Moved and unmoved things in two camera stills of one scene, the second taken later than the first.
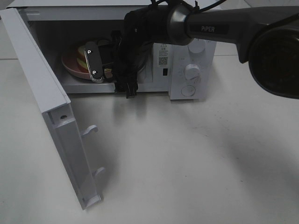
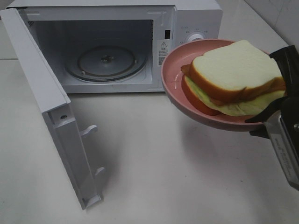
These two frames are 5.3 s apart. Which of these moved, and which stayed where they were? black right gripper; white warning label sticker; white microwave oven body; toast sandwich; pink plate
Moved: toast sandwich; pink plate; black right gripper
Stayed: white microwave oven body; white warning label sticker
